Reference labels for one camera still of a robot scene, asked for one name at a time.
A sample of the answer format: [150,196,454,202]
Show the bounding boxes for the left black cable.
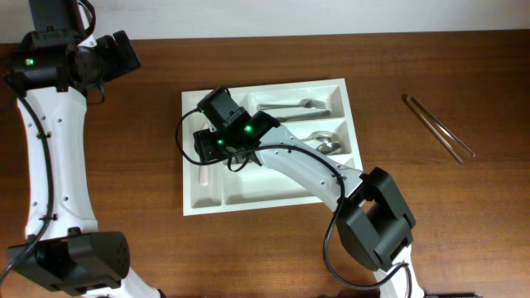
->
[0,0,107,286]

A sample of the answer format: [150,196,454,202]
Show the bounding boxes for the white plastic cutlery tray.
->
[183,79,363,215]

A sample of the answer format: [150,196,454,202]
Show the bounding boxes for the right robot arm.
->
[193,88,426,297]

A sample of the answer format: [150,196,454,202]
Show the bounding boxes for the white plastic knife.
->
[197,122,213,187]

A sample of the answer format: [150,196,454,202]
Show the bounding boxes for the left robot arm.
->
[4,1,161,297]

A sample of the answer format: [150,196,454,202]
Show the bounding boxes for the large steel spoon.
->
[316,142,342,155]
[302,131,339,142]

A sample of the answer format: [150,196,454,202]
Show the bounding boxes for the steel fork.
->
[277,109,331,123]
[257,99,327,111]

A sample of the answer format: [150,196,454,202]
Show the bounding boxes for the long steel kitchen tongs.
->
[402,94,476,164]

